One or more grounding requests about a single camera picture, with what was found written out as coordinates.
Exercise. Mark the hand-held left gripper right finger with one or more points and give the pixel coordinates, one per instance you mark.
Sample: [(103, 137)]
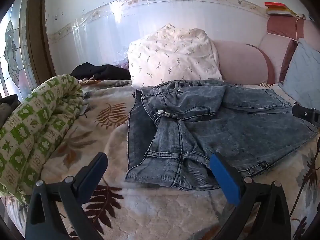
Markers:
[(223, 180)]

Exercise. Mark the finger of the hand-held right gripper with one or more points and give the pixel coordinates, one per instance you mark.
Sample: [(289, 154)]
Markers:
[(306, 113)]

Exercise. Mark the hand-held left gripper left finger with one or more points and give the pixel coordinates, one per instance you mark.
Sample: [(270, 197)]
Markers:
[(92, 177)]

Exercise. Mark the blue denim pants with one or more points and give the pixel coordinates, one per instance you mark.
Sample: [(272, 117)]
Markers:
[(237, 135)]

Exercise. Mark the light blue pillow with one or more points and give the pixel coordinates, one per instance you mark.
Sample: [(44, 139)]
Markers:
[(302, 72)]

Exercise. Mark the leaf print blanket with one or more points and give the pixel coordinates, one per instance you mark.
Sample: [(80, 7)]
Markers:
[(155, 210)]

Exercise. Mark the green patterned quilt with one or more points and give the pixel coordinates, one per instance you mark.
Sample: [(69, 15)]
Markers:
[(37, 130)]

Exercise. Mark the pink padded headboard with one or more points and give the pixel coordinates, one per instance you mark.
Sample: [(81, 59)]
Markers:
[(240, 62)]

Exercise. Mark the white yellow book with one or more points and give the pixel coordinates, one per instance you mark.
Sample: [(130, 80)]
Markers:
[(280, 12)]

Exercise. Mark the black cloth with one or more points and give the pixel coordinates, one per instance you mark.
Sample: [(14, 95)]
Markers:
[(105, 71)]

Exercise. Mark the dark cloth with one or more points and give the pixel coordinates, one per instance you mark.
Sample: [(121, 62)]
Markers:
[(8, 107)]

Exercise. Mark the red book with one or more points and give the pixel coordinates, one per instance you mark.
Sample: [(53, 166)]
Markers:
[(275, 5)]

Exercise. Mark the white floral pillow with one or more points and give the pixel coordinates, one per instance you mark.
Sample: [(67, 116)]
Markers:
[(175, 60)]

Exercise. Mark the stained glass window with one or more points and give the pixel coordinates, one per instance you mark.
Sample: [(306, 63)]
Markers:
[(12, 45)]

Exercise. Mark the brown wooden door frame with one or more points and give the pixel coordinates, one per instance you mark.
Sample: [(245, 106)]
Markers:
[(37, 30)]

